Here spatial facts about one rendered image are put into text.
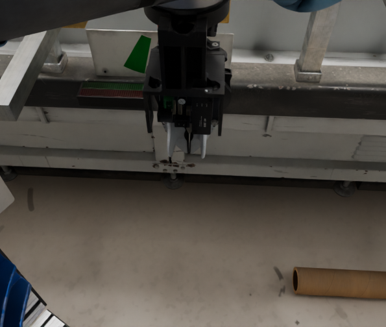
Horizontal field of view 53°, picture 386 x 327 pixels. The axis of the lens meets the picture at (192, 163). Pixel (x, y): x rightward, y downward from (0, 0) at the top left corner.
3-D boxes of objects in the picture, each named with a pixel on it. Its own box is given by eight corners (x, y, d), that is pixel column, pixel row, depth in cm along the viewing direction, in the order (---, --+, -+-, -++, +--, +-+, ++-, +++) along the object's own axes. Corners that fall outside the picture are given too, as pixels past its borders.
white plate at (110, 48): (229, 81, 75) (233, 35, 67) (96, 76, 76) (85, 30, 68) (229, 79, 75) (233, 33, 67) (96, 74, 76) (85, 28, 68)
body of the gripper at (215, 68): (144, 137, 38) (129, 25, 28) (155, 80, 43) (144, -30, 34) (224, 141, 37) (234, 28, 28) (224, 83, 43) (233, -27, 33)
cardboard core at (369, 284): (405, 294, 112) (300, 288, 113) (394, 303, 118) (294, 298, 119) (397, 267, 117) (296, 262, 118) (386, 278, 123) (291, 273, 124)
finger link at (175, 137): (160, 180, 46) (154, 125, 39) (165, 143, 50) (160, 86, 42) (186, 181, 46) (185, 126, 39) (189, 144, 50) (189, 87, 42)
